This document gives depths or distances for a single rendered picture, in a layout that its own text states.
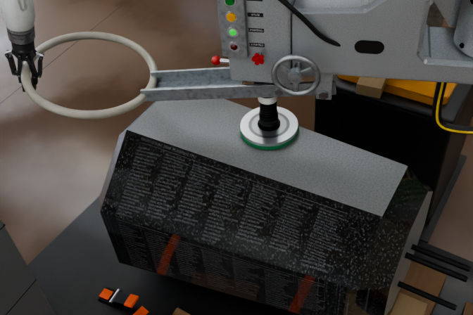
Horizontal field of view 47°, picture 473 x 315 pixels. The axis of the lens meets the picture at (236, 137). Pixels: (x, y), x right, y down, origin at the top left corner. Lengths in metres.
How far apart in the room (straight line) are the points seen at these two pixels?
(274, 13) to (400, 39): 0.36
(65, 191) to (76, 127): 0.54
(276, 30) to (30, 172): 2.09
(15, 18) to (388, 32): 1.18
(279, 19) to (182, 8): 3.01
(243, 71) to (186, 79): 0.35
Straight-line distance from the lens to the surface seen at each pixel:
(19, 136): 3.63
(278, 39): 1.63
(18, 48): 2.03
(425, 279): 2.52
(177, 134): 2.04
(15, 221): 3.12
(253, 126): 1.98
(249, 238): 1.87
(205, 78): 1.98
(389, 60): 1.65
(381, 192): 1.82
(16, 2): 1.91
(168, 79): 2.03
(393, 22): 1.58
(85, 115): 1.90
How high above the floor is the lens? 2.17
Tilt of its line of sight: 42 degrees down
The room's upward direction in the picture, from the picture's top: 6 degrees counter-clockwise
